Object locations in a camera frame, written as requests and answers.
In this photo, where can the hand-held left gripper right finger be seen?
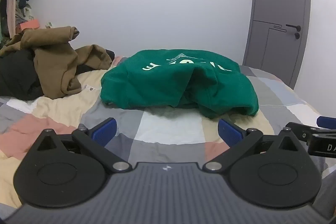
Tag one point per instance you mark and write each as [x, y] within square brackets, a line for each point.
[228, 132]

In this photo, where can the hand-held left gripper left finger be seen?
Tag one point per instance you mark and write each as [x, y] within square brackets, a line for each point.
[105, 132]

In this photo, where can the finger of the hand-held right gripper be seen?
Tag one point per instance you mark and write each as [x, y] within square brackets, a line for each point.
[326, 121]
[296, 129]

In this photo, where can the green printed sweatshirt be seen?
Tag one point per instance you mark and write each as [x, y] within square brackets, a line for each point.
[157, 82]

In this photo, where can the patchwork bed blanket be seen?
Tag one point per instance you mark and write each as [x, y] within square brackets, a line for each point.
[170, 129]

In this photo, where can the brown garment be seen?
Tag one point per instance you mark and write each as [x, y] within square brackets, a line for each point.
[52, 61]

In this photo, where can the black garment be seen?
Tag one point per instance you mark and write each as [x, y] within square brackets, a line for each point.
[15, 74]

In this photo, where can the grey door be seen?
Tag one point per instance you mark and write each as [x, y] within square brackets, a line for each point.
[278, 3]

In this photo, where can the orange box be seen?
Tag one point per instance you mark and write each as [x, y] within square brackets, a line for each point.
[29, 25]

